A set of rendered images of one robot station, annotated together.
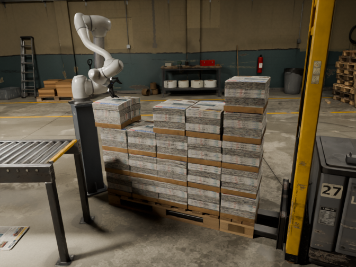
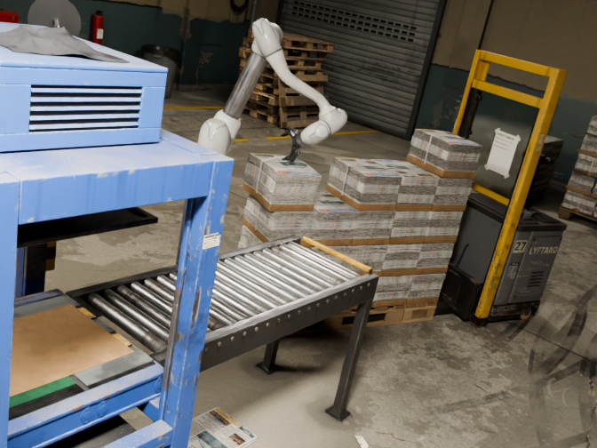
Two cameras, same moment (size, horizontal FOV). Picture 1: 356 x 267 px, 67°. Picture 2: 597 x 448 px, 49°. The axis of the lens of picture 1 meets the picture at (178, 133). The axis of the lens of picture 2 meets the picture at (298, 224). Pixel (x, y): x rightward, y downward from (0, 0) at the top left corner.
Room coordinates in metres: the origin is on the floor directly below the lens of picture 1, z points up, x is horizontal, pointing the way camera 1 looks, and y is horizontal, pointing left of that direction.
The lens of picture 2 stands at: (0.36, 3.49, 2.00)
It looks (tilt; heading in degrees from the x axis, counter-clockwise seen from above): 19 degrees down; 304
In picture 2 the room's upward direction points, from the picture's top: 11 degrees clockwise
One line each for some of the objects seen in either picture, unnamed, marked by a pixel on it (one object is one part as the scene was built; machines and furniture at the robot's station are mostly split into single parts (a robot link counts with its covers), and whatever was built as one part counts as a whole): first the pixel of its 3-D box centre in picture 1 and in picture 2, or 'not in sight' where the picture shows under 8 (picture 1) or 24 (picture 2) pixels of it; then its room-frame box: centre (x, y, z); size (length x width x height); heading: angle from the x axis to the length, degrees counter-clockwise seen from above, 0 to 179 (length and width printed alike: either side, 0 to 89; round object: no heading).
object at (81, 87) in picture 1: (81, 86); (213, 140); (2.75, 0.96, 1.17); 0.18 x 0.16 x 0.22; 123
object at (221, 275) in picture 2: not in sight; (241, 288); (1.94, 1.52, 0.77); 0.47 x 0.05 x 0.05; 178
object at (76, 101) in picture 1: (79, 100); not in sight; (2.73, 0.99, 1.03); 0.22 x 0.18 x 0.06; 124
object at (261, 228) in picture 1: (217, 220); (393, 312); (2.05, -0.33, 0.05); 1.05 x 0.10 x 0.04; 67
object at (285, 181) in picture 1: (283, 211); (444, 281); (1.95, -0.87, 0.20); 0.62 x 0.05 x 0.30; 157
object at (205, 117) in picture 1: (209, 118); (400, 185); (2.21, -0.27, 0.95); 0.38 x 0.29 x 0.23; 156
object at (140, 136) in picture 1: (166, 168); (330, 260); (2.37, 0.12, 0.42); 1.17 x 0.39 x 0.83; 67
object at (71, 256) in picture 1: (64, 259); (338, 412); (1.67, 0.88, 0.01); 0.14 x 0.13 x 0.01; 178
